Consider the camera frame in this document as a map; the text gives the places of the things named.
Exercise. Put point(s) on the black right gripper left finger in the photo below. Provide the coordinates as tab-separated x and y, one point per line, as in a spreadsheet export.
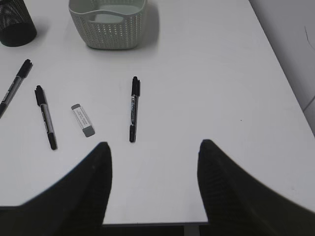
73	206

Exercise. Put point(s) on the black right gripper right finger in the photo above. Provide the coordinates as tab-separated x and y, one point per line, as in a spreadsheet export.
237	204

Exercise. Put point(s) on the black marker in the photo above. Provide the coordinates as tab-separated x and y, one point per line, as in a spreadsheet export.
135	93
42	103
21	75

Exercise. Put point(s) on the white eraser right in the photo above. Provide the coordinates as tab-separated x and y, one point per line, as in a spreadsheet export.
83	120

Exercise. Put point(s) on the pale green plastic basket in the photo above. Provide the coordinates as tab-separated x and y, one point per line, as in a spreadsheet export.
109	24

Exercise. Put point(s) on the black mesh pen holder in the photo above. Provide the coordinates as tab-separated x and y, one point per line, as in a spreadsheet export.
16	26

